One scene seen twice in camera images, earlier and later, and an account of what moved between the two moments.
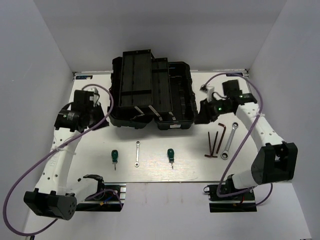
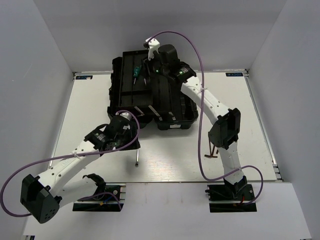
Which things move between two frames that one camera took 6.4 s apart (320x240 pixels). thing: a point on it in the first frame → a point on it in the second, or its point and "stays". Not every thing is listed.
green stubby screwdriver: [171, 155] → [136, 73]
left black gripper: [100, 108] → [134, 131]
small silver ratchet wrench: [137, 164] stays
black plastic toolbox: [143, 89] stays
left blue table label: [83, 77] stays
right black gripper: [205, 115] → [146, 68]
